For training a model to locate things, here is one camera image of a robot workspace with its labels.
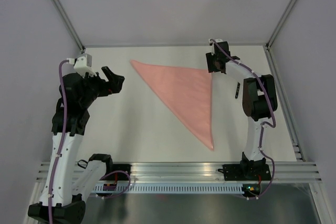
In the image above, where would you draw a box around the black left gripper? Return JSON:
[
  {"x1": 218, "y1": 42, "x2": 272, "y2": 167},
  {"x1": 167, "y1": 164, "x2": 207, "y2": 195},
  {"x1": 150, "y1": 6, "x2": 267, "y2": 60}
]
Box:
[{"x1": 79, "y1": 66, "x2": 124, "y2": 108}]

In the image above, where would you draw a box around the pink satin napkin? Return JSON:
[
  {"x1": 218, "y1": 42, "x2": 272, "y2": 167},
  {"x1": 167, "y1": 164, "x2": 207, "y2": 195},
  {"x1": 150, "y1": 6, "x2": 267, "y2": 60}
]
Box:
[{"x1": 130, "y1": 60, "x2": 214, "y2": 151}]

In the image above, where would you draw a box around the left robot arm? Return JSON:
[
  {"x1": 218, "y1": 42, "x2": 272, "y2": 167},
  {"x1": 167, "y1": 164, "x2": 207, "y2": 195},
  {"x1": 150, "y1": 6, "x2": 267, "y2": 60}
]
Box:
[{"x1": 28, "y1": 67, "x2": 125, "y2": 223}]

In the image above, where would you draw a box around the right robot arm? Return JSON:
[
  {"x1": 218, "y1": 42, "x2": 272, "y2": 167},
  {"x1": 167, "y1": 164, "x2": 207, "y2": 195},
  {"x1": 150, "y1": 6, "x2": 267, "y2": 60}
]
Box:
[{"x1": 206, "y1": 39, "x2": 278, "y2": 181}]

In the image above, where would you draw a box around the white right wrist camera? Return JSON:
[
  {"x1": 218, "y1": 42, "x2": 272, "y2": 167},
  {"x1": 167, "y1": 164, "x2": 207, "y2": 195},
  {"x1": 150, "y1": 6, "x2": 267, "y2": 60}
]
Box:
[{"x1": 208, "y1": 38, "x2": 223, "y2": 51}]

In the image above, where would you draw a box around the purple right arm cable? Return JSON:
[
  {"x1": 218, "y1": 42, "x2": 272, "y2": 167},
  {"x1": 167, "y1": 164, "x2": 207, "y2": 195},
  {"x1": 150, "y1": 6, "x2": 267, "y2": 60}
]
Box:
[{"x1": 209, "y1": 39, "x2": 276, "y2": 201}]

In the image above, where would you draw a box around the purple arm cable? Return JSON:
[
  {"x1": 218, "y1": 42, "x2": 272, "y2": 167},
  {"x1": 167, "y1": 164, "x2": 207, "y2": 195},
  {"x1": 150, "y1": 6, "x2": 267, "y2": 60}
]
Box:
[
  {"x1": 209, "y1": 39, "x2": 276, "y2": 201},
  {"x1": 48, "y1": 60, "x2": 132, "y2": 221}
]

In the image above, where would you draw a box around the left aluminium frame post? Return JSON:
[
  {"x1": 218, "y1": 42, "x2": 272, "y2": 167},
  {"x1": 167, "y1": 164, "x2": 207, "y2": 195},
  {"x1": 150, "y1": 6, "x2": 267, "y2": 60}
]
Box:
[{"x1": 50, "y1": 0, "x2": 86, "y2": 53}]

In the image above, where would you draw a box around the aluminium frame post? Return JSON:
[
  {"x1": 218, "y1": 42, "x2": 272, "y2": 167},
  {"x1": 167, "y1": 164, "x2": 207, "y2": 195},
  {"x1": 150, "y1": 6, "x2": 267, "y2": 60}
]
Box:
[
  {"x1": 265, "y1": 0, "x2": 299, "y2": 50},
  {"x1": 50, "y1": 0, "x2": 86, "y2": 53}
]

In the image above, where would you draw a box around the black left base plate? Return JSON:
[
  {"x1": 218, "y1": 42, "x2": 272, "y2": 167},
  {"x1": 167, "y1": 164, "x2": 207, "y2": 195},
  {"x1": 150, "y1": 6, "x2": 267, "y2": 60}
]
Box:
[{"x1": 103, "y1": 164, "x2": 132, "y2": 182}]

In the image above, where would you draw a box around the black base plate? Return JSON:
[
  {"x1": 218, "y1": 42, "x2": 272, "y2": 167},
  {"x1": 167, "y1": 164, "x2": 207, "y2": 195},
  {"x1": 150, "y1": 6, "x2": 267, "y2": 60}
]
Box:
[
  {"x1": 103, "y1": 164, "x2": 132, "y2": 182},
  {"x1": 217, "y1": 164, "x2": 271, "y2": 182}
]

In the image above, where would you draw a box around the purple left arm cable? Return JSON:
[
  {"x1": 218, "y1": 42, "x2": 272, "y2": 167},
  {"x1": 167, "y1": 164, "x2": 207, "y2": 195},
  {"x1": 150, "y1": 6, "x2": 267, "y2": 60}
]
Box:
[{"x1": 48, "y1": 60, "x2": 132, "y2": 221}]

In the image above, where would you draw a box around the white slotted cable duct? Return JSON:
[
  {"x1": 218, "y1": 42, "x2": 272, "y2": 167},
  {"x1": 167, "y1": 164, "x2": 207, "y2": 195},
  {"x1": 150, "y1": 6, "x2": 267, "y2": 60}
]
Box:
[{"x1": 93, "y1": 184, "x2": 244, "y2": 194}]

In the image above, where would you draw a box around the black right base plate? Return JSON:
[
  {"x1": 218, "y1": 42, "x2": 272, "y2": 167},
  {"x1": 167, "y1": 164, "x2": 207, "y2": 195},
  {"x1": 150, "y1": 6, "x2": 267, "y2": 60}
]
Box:
[{"x1": 217, "y1": 164, "x2": 271, "y2": 182}]

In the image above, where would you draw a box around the right aluminium frame post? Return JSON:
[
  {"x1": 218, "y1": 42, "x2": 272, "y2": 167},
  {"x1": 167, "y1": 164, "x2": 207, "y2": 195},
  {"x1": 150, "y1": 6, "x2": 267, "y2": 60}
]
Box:
[{"x1": 265, "y1": 0, "x2": 299, "y2": 50}]

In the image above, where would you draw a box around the aluminium front rail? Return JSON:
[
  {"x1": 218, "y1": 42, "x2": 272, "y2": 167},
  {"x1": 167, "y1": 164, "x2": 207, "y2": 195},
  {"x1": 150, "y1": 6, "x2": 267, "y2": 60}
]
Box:
[{"x1": 35, "y1": 161, "x2": 322, "y2": 184}]

